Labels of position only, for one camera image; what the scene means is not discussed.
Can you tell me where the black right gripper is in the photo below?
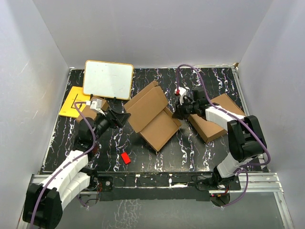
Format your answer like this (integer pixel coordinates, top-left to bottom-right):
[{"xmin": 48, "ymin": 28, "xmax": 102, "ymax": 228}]
[{"xmin": 173, "ymin": 97, "xmax": 199, "ymax": 120}]

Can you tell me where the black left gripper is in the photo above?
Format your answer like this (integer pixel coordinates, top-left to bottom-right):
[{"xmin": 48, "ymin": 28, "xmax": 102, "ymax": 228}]
[{"xmin": 91, "ymin": 109, "xmax": 130, "ymax": 143}]

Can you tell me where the small red block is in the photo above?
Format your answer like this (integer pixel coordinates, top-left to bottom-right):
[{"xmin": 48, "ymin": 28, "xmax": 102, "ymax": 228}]
[{"xmin": 121, "ymin": 152, "xmax": 131, "ymax": 165}]

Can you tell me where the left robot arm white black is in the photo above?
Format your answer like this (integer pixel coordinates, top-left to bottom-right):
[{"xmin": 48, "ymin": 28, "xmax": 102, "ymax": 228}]
[{"xmin": 22, "ymin": 109, "xmax": 131, "ymax": 229}]

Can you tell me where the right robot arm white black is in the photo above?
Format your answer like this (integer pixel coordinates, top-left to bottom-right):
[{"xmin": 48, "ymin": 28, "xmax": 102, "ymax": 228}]
[{"xmin": 173, "ymin": 87, "xmax": 266, "ymax": 189}]

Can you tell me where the small brown cardboard box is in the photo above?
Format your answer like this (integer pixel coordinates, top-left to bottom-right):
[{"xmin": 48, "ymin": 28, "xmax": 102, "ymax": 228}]
[{"xmin": 73, "ymin": 96, "xmax": 109, "ymax": 123}]

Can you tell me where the closed brown cardboard box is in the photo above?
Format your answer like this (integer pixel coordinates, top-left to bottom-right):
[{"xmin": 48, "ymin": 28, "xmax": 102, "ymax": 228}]
[{"xmin": 188, "ymin": 94, "xmax": 245, "ymax": 143}]

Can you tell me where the yellow booklet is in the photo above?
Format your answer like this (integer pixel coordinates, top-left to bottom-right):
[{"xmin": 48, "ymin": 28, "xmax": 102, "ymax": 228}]
[{"xmin": 59, "ymin": 86, "xmax": 90, "ymax": 118}]

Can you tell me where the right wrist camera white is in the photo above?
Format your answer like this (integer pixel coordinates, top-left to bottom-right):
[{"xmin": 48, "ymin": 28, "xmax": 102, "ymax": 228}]
[{"xmin": 174, "ymin": 87, "xmax": 187, "ymax": 105}]

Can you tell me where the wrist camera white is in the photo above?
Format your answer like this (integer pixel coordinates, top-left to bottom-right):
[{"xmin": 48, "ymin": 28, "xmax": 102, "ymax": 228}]
[
  {"xmin": 174, "ymin": 87, "xmax": 187, "ymax": 105},
  {"xmin": 85, "ymin": 99, "xmax": 108, "ymax": 115}
]

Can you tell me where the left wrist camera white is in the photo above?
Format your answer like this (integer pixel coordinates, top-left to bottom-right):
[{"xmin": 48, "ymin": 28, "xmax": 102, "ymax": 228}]
[{"xmin": 85, "ymin": 99, "xmax": 108, "ymax": 115}]

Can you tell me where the white board yellow frame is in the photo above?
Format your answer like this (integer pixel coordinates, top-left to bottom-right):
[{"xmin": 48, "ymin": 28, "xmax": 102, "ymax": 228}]
[{"xmin": 82, "ymin": 60, "xmax": 133, "ymax": 100}]

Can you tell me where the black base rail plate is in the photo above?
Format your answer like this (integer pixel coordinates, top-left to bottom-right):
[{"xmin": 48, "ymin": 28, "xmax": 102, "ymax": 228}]
[{"xmin": 97, "ymin": 172, "xmax": 241, "ymax": 202}]

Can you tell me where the aluminium frame rail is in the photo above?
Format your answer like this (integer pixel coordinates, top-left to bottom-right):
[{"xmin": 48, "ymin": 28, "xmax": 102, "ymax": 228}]
[{"xmin": 23, "ymin": 173, "xmax": 294, "ymax": 229}]

